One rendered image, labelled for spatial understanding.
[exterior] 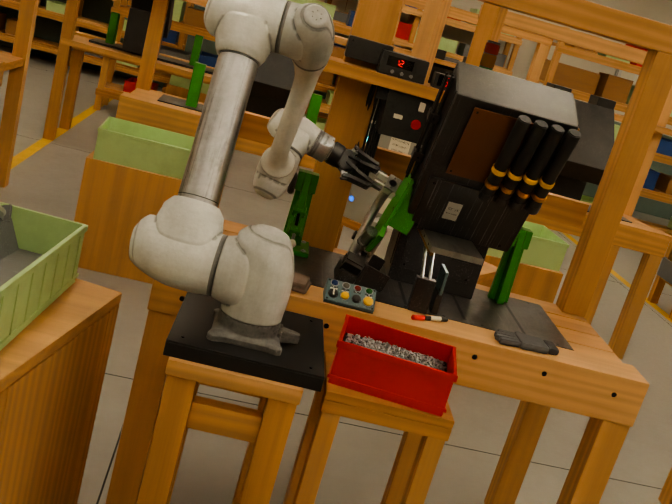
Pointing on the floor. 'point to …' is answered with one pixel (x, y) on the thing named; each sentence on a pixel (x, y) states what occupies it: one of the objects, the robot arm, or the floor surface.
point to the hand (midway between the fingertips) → (384, 183)
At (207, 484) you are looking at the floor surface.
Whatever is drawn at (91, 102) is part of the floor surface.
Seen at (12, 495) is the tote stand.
